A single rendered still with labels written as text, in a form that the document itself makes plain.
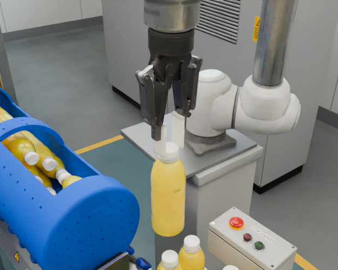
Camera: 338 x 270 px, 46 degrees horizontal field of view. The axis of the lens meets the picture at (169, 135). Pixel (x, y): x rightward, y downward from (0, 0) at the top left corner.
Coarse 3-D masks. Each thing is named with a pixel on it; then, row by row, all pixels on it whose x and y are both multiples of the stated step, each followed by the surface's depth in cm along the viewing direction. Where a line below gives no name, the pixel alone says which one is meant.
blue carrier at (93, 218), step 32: (0, 96) 158; (0, 128) 118; (32, 128) 121; (0, 160) 108; (64, 160) 134; (0, 192) 105; (32, 192) 96; (64, 192) 93; (96, 192) 93; (128, 192) 101; (32, 224) 93; (64, 224) 90; (96, 224) 97; (128, 224) 106; (32, 256) 96; (64, 256) 94; (96, 256) 102
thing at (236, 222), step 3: (231, 219) 102; (234, 219) 102; (237, 219) 102; (240, 219) 102; (231, 222) 101; (234, 222) 101; (237, 222) 101; (240, 222) 101; (243, 222) 101; (231, 225) 101; (234, 225) 100; (237, 225) 100; (240, 225) 100
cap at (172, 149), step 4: (168, 144) 76; (172, 144) 76; (176, 144) 76; (168, 148) 75; (172, 148) 75; (176, 148) 75; (168, 152) 74; (172, 152) 74; (176, 152) 74; (160, 156) 75; (168, 156) 74; (172, 156) 74; (176, 156) 75
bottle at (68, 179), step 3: (66, 177) 115; (69, 177) 113; (72, 177) 112; (75, 177) 112; (78, 177) 112; (81, 177) 113; (63, 180) 114; (66, 180) 112; (69, 180) 111; (72, 180) 111; (75, 180) 111; (63, 183) 112; (66, 183) 111; (69, 183) 110; (63, 186) 112; (66, 186) 110
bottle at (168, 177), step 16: (160, 160) 75; (176, 160) 75; (160, 176) 75; (176, 176) 75; (160, 192) 77; (176, 192) 77; (160, 208) 79; (176, 208) 79; (160, 224) 81; (176, 224) 81
